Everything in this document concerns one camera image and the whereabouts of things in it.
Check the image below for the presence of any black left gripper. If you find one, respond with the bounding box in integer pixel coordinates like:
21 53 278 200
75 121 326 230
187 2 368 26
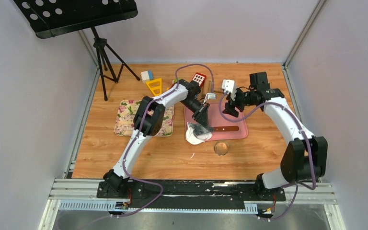
181 99 211 132

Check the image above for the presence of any pink rectangular tray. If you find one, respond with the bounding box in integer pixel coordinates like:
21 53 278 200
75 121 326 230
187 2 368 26
184 102 249 141

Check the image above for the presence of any metal dough scraper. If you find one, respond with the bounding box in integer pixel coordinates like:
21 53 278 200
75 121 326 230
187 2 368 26
188 123 240 136

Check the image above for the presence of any white dough ball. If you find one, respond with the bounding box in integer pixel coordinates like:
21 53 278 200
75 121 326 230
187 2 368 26
185 127 212 145

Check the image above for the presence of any round metal cutter ring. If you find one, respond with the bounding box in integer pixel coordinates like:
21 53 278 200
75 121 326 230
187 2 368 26
214 139 230 156

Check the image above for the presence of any wooden dough roller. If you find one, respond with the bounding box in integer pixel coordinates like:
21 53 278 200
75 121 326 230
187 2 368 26
202 80 222 96

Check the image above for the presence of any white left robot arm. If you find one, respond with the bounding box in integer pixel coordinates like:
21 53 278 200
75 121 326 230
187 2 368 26
99 80 211 198

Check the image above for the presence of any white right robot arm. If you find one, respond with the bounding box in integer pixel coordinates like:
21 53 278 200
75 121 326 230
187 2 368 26
220 72 328 200

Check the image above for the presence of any red window toy brick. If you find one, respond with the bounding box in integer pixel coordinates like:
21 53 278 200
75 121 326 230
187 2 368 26
192 72 207 87

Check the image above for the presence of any white and blue toy block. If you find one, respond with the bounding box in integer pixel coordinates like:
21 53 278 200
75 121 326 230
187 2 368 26
140 70 154 83

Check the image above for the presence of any floral rectangular tray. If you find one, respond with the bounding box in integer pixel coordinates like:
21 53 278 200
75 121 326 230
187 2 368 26
114 100 174 137

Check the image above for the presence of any black tripod stand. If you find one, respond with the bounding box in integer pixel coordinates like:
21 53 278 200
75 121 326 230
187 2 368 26
91 27 140 101

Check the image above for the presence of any black perforated stand shelf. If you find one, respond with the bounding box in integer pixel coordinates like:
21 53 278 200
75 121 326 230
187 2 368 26
14 0 138 39

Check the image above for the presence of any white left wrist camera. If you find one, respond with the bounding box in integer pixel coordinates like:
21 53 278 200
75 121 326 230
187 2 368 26
204 92 217 101

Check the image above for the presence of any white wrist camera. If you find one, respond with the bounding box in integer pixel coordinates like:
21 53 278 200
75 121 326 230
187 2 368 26
204 92 217 101
221 79 237 101

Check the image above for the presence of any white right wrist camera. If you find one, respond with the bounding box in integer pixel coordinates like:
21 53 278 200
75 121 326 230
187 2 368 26
221 79 237 101

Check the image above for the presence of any yellow triangular toy frame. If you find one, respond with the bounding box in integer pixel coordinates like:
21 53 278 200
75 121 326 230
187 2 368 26
145 78 162 96

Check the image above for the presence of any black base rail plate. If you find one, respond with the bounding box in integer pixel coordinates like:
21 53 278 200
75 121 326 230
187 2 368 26
96 180 286 210

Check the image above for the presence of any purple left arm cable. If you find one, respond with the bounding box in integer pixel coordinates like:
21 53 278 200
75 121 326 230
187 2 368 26
122 64 216 219

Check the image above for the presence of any white slotted cable duct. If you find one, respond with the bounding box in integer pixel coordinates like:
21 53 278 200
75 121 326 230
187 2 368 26
58 200 259 214

